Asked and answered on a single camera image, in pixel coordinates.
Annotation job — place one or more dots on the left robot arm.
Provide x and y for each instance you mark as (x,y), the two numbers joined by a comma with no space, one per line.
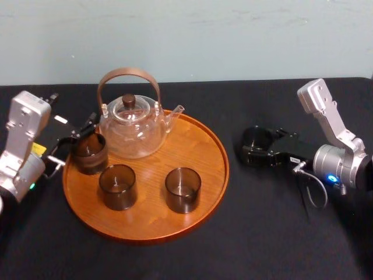
(23,131)

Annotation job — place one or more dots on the smoked glass cup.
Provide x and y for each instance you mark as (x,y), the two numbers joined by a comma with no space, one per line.
(183,202)
(87,163)
(118,198)
(253,146)

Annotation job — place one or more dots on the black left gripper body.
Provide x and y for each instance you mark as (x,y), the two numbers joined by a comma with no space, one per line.
(56,137)

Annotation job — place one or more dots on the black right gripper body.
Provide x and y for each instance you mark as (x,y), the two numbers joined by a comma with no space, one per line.
(291,148)

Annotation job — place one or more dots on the glass lid with wooden knob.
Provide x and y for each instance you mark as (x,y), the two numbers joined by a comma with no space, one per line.
(128,100)

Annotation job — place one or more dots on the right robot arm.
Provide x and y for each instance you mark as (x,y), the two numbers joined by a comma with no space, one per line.
(335,157)

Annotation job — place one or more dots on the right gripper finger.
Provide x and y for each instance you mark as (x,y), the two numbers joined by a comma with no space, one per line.
(260,160)
(284,133)

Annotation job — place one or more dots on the round wooden tray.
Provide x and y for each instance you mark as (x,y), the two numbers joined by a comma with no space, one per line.
(151,223)

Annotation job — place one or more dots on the black table cloth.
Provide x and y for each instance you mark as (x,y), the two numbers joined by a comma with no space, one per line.
(262,239)

